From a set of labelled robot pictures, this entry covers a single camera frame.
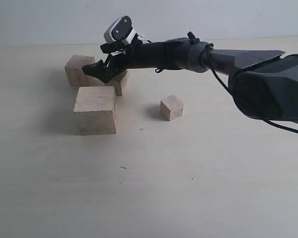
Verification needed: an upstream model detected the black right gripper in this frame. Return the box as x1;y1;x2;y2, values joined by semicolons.
81;38;189;83

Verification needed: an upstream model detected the third largest wooden cube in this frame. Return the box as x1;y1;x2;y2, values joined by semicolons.
105;70;129;96

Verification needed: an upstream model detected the second largest wooden cube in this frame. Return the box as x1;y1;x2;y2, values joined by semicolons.
65;55;104;87

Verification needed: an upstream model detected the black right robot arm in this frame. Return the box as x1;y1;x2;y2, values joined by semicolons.
82;38;298;123

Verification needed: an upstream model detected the smallest wooden cube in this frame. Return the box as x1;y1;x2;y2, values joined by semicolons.
160;95;184;121

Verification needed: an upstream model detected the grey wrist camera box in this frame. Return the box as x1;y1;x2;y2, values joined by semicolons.
104;15;133;44

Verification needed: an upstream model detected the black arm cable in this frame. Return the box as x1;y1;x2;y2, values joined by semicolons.
155;32;298;138

